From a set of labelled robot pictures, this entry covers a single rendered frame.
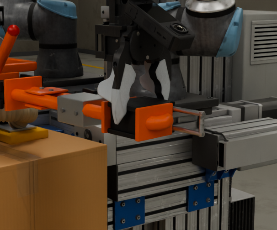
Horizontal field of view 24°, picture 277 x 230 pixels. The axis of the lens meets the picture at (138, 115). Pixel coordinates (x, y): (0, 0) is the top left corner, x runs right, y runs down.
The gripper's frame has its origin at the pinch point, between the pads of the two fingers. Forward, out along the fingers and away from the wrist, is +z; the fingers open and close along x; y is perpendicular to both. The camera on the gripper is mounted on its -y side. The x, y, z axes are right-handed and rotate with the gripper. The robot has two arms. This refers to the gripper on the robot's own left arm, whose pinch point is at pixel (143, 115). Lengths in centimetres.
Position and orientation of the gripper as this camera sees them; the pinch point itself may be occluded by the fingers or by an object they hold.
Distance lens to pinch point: 103.1
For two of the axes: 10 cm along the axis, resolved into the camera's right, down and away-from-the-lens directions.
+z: 0.0, 9.8, 1.9
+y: -7.0, -1.4, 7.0
